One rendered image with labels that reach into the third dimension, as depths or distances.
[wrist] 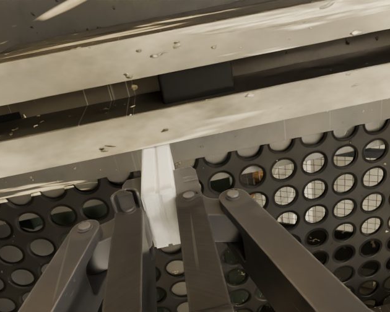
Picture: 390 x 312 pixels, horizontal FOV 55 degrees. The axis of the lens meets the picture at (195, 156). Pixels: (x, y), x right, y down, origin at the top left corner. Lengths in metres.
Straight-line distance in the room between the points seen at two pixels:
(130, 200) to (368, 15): 0.15
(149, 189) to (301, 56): 0.13
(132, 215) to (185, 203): 0.02
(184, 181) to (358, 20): 0.12
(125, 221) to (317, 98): 0.12
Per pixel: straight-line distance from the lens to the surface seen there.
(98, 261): 0.16
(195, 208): 0.15
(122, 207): 0.16
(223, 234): 0.16
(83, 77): 0.20
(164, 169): 0.18
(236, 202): 0.15
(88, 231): 0.16
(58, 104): 0.24
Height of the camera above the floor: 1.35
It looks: 27 degrees down
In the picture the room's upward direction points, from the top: 93 degrees clockwise
